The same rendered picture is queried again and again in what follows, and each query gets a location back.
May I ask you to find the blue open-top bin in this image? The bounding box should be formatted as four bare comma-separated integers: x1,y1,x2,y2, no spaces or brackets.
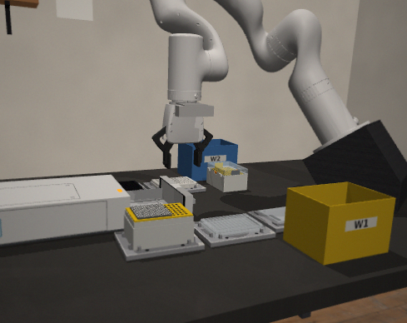
177,139,238,181

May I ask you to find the yellow open-top bin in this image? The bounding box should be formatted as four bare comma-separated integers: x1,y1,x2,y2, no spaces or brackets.
283,182,396,265

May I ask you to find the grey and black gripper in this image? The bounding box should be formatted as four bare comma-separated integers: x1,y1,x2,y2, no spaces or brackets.
151,102,213,169

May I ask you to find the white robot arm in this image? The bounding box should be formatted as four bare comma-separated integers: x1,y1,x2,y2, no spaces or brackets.
150,0,370,153

